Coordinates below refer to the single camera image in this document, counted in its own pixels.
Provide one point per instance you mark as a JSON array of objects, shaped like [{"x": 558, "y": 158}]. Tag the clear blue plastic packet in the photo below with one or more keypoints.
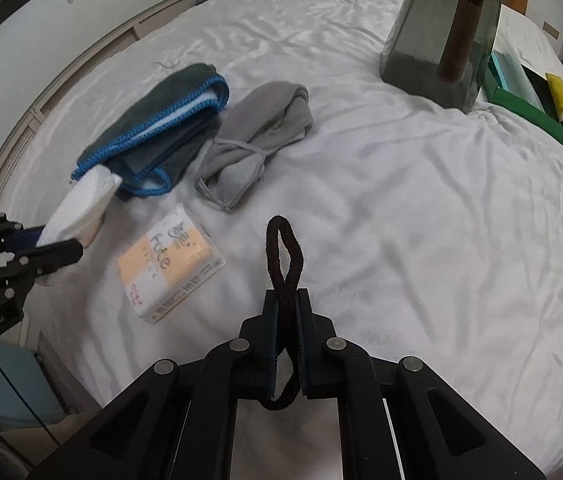
[{"x": 511, "y": 77}]

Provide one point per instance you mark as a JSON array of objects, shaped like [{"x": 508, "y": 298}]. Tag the white bed duvet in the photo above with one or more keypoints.
[{"x": 425, "y": 231}]

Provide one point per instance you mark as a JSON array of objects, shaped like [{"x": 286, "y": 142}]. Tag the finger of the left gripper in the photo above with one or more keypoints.
[
  {"x": 26, "y": 234},
  {"x": 43, "y": 260}
]

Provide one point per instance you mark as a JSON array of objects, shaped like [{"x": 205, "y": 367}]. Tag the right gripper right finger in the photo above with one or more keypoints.
[{"x": 315, "y": 330}]

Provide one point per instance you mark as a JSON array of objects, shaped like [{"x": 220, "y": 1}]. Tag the dark glass jar with lid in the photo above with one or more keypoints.
[{"x": 439, "y": 49}]

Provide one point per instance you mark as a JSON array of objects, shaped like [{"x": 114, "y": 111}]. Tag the beige round powder puff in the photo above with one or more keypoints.
[{"x": 90, "y": 225}]

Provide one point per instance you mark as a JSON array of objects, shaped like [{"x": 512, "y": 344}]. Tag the orange white tissue pack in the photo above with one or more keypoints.
[{"x": 169, "y": 262}]

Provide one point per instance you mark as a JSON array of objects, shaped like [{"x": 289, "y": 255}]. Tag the left white radiator cover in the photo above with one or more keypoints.
[{"x": 75, "y": 77}]

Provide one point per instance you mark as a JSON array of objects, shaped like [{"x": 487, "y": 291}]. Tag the grey blue-edged towel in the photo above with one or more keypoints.
[{"x": 153, "y": 142}]

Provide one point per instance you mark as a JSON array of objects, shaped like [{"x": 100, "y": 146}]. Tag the white tissue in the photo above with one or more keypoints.
[{"x": 94, "y": 191}]

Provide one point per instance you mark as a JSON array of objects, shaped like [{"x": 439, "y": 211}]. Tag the green rectangular tray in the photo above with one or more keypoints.
[{"x": 546, "y": 120}]

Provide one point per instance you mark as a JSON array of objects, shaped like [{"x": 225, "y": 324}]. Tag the grey sock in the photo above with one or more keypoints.
[{"x": 270, "y": 118}]

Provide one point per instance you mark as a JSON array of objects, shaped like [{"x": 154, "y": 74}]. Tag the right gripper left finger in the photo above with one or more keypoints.
[{"x": 260, "y": 331}]

